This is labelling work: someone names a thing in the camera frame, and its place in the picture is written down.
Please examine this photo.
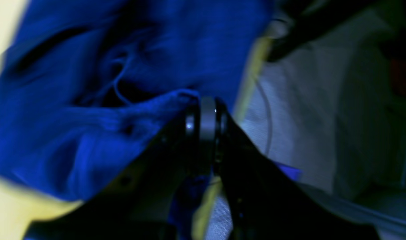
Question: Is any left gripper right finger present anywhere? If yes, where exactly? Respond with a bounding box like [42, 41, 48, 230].
[201, 97, 379, 240]

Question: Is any navy blue long-sleeve shirt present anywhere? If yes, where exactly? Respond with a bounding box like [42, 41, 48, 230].
[0, 0, 303, 240]

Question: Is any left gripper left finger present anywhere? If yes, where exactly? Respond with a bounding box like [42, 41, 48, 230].
[24, 103, 200, 240]

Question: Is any yellow table cloth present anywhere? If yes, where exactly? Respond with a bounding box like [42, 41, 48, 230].
[0, 0, 270, 240]

